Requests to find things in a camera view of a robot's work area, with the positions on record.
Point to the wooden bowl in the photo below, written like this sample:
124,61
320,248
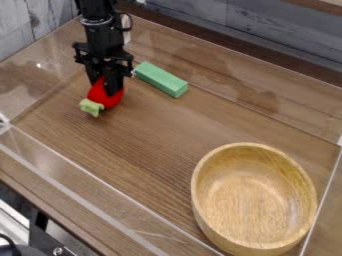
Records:
253,199

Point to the black metal table bracket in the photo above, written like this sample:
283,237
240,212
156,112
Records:
40,240

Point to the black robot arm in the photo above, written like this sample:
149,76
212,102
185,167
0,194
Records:
100,9

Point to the red plush strawberry toy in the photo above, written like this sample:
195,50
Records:
97,101

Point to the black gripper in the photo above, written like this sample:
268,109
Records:
101,53

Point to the green rectangular block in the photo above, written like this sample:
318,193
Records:
164,81

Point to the clear acrylic tray wall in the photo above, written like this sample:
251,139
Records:
109,176

